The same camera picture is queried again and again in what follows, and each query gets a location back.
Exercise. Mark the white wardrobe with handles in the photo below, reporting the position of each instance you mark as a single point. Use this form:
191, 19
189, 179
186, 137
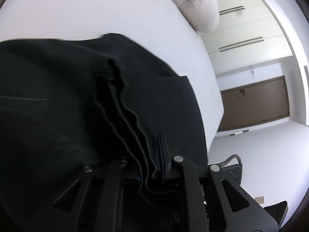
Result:
248, 33

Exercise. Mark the folded beige duvet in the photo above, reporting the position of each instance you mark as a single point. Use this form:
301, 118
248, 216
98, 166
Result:
202, 15

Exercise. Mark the black denim pants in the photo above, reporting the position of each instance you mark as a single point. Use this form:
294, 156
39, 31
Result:
79, 127

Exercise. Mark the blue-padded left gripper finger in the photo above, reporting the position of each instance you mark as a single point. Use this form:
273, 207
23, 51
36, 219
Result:
166, 153

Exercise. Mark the bed with white sheet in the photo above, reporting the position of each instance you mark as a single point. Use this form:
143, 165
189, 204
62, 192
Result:
157, 25

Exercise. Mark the black office chair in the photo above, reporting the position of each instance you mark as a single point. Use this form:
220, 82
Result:
234, 168

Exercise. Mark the brown wooden door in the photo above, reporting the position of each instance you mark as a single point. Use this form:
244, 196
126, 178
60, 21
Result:
255, 104

